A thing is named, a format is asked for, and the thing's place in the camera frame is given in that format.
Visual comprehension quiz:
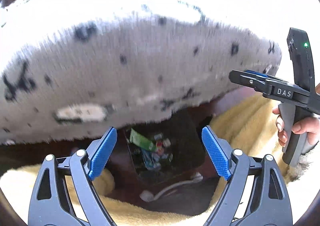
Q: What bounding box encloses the round red white tin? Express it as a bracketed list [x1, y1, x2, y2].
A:
[156, 140, 163, 151]

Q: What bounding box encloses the white charger cable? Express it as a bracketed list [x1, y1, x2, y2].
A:
[139, 172, 203, 203]

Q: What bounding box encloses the blue snack wrapper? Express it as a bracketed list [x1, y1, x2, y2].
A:
[141, 149, 162, 171]

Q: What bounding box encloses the person's right hand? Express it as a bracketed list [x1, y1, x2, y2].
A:
[272, 106, 319, 154]

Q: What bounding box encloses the dark trash bin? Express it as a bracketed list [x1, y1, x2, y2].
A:
[123, 109, 205, 185]

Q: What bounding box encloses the grey patterned fleece bedspread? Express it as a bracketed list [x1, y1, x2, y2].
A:
[1, 0, 281, 145]

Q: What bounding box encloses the green tube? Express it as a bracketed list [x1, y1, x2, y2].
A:
[129, 128, 157, 152]

